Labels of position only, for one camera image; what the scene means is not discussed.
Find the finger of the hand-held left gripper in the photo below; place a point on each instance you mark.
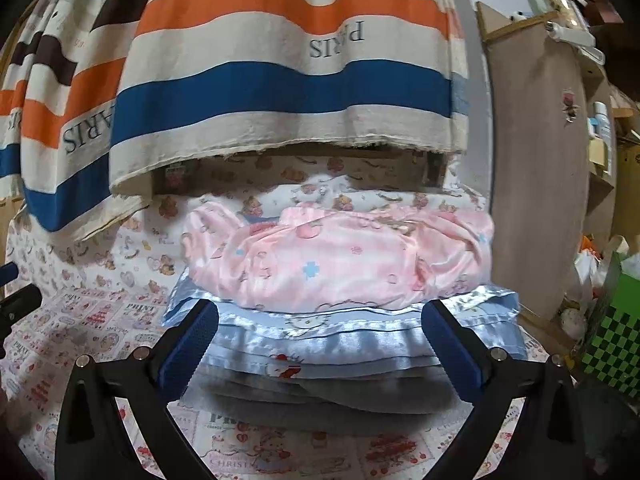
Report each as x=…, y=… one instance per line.
x=20, y=301

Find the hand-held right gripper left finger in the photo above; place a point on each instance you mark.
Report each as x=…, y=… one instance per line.
x=192, y=345

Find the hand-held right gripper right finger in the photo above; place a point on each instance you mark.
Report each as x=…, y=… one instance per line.
x=452, y=355

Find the pink cartoon printed pants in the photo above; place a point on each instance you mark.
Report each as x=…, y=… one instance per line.
x=325, y=255

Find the cartoon patchwork bed sheet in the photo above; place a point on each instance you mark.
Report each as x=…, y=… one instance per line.
x=100, y=320

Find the white bear printed cloth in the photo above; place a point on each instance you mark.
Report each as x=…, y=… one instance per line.
x=125, y=260

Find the folded blue satin garment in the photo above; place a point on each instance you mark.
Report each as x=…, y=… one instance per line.
x=325, y=340

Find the folded grey garment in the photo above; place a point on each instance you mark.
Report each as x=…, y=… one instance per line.
x=320, y=402

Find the white plastic bag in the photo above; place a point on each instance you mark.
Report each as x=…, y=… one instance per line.
x=592, y=272

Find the green checkered box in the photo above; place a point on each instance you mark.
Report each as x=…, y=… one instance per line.
x=615, y=330

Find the dark wooden headboard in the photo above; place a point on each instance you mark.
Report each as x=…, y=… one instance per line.
x=436, y=170

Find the wooden shelf cabinet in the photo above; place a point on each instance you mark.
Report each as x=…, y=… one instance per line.
x=540, y=185

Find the white bottle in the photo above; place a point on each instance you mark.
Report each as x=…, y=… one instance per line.
x=602, y=132

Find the small bear sticker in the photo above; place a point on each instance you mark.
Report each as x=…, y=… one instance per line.
x=570, y=106

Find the clear plastic jar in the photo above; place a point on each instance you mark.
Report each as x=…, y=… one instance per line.
x=561, y=5

